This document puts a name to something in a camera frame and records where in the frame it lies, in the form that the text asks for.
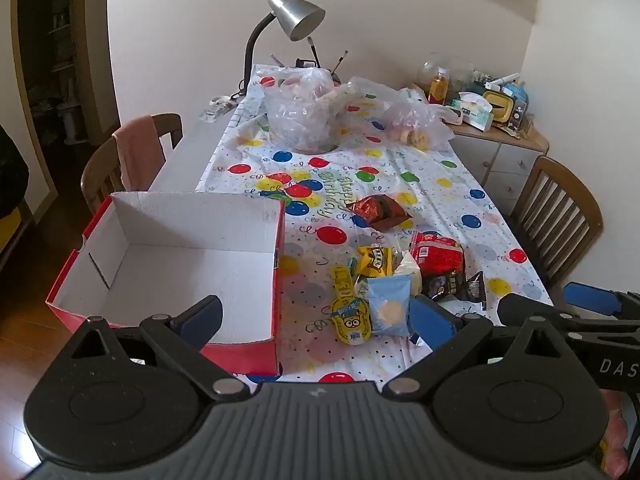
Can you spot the small clutter by lamp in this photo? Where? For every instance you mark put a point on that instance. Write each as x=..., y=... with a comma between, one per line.
x=220, y=106

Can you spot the large clear plastic bag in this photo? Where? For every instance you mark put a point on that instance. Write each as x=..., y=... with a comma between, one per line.
x=300, y=110

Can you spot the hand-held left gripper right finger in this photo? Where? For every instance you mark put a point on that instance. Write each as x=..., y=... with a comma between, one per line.
x=431, y=319

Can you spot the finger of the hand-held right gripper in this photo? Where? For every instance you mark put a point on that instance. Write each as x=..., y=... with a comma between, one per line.
x=525, y=306
x=595, y=300

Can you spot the light blue cookie packet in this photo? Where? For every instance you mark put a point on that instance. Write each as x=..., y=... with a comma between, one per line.
x=387, y=310

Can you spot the white wooden cabinet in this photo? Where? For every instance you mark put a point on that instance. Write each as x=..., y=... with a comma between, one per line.
x=500, y=160

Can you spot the red and white cardboard box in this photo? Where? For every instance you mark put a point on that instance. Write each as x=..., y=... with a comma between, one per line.
x=190, y=260

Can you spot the silver desk lamp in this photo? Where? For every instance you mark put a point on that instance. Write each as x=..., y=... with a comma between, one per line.
x=297, y=12

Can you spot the clear plastic bag with cookies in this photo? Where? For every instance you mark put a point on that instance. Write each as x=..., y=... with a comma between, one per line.
x=405, y=110

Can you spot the brown red foil snack packet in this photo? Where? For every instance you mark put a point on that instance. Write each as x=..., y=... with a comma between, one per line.
x=377, y=210

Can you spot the white green snack packet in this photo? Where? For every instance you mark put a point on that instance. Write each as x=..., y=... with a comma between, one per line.
x=409, y=269

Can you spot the wooden slatted chair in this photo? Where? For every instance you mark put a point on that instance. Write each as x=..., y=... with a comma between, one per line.
x=555, y=220

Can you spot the white floor stand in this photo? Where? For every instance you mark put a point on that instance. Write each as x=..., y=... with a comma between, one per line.
x=71, y=120

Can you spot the person's right hand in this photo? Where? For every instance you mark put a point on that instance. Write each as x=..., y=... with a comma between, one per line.
x=617, y=430

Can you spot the yellow container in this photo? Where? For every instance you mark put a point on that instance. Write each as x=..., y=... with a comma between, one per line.
x=500, y=108

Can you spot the orange liquid bottle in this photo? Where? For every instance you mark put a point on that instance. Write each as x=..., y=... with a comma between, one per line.
x=439, y=86

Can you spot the yellow cartoon shaped snack packet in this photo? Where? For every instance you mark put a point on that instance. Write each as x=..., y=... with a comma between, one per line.
x=351, y=312

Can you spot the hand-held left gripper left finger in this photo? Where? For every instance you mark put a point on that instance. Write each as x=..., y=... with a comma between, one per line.
x=202, y=317

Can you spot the pink towel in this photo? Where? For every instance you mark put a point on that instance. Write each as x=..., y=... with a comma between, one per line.
x=139, y=155

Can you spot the wooden chair with towel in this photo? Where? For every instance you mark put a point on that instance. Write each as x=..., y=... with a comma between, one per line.
x=97, y=175

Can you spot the balloon print tablecloth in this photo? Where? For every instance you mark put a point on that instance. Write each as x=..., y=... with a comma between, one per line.
x=400, y=170

